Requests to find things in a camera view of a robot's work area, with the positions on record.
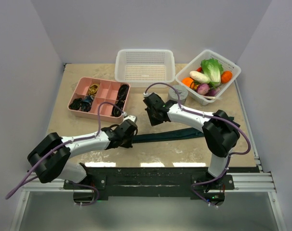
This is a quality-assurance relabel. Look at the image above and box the dark green tie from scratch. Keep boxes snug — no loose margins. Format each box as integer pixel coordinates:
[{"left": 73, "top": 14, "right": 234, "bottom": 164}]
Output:
[{"left": 129, "top": 128, "right": 204, "bottom": 144}]

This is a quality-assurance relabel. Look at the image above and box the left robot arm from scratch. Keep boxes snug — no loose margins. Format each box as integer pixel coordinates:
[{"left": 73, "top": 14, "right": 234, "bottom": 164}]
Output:
[{"left": 27, "top": 115, "right": 137, "bottom": 189}]

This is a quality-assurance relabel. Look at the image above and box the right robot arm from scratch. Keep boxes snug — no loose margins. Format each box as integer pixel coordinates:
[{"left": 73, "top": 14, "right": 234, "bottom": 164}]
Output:
[{"left": 143, "top": 93, "right": 240, "bottom": 189}]

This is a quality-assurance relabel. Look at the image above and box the grey cylinder roll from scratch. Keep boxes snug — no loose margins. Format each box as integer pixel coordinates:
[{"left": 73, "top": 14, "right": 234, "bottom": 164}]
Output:
[{"left": 167, "top": 85, "right": 188, "bottom": 105}]

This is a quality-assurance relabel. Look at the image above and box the rolled black tie back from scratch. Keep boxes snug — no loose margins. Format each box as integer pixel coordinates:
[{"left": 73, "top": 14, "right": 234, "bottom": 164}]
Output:
[{"left": 117, "top": 84, "right": 129, "bottom": 101}]

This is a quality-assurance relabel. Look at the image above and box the orange fruit left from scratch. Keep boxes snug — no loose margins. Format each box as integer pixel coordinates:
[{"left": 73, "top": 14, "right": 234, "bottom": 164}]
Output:
[{"left": 182, "top": 77, "right": 195, "bottom": 88}]

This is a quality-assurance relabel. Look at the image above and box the orange fruit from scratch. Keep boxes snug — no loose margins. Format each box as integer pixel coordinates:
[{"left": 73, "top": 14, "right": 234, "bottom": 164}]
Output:
[
  {"left": 182, "top": 77, "right": 195, "bottom": 88},
  {"left": 221, "top": 71, "right": 233, "bottom": 84}
]

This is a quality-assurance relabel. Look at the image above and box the white empty basket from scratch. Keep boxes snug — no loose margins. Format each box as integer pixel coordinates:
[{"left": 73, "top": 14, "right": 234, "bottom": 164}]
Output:
[{"left": 114, "top": 49, "right": 175, "bottom": 88}]

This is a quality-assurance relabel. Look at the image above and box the rolled blue tie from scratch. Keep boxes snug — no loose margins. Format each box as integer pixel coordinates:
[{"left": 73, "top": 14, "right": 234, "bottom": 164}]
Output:
[{"left": 80, "top": 95, "right": 94, "bottom": 112}]

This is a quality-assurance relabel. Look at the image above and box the purple onion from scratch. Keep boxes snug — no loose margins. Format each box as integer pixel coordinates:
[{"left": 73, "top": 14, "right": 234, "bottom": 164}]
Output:
[{"left": 196, "top": 83, "right": 210, "bottom": 95}]

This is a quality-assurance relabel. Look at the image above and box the white radish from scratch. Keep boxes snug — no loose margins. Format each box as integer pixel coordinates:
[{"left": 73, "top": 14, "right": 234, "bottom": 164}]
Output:
[{"left": 189, "top": 71, "right": 210, "bottom": 84}]

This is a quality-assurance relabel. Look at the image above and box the pink divided tray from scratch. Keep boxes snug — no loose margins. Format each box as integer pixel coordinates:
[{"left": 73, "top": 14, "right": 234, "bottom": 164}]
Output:
[{"left": 68, "top": 77, "right": 131, "bottom": 124}]

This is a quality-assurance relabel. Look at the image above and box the rolled black tie left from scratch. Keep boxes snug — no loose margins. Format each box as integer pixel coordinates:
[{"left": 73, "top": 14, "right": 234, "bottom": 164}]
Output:
[{"left": 68, "top": 98, "right": 83, "bottom": 111}]

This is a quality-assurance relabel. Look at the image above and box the rolled yellow tie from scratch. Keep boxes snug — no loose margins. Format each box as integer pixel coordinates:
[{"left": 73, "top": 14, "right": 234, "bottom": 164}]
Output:
[{"left": 87, "top": 83, "right": 100, "bottom": 96}]

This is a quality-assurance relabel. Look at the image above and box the purple eggplant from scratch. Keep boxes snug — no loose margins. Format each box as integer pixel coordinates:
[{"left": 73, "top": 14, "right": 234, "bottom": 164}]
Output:
[{"left": 206, "top": 88, "right": 220, "bottom": 97}]

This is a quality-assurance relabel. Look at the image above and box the white vegetable basket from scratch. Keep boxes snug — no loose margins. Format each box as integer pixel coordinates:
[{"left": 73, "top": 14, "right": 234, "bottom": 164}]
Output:
[{"left": 175, "top": 50, "right": 241, "bottom": 105}]

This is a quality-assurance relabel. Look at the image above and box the green lettuce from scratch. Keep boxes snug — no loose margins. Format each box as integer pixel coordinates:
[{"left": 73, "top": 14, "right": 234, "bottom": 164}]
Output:
[{"left": 201, "top": 58, "right": 224, "bottom": 84}]

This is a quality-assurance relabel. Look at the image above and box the orange fruit right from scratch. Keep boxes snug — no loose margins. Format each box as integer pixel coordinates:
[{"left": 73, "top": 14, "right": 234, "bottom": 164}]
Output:
[{"left": 221, "top": 71, "right": 233, "bottom": 84}]

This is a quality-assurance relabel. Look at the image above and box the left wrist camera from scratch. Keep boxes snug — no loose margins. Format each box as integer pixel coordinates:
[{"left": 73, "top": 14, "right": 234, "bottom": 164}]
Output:
[{"left": 123, "top": 115, "right": 137, "bottom": 123}]

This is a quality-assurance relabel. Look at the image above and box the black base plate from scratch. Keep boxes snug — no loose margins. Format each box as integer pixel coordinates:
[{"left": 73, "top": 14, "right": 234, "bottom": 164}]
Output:
[{"left": 64, "top": 167, "right": 235, "bottom": 202}]

